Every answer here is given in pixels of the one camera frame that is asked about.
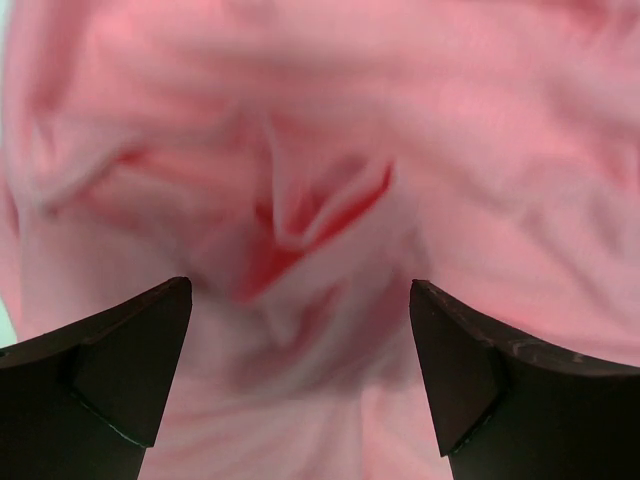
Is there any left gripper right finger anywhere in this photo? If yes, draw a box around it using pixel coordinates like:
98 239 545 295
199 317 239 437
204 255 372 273
410 280 639 480

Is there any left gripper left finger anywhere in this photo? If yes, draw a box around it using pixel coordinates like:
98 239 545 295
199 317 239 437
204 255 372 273
1 277 192 480

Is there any pink t shirt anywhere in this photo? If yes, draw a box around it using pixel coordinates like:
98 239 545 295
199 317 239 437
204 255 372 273
1 1 639 479

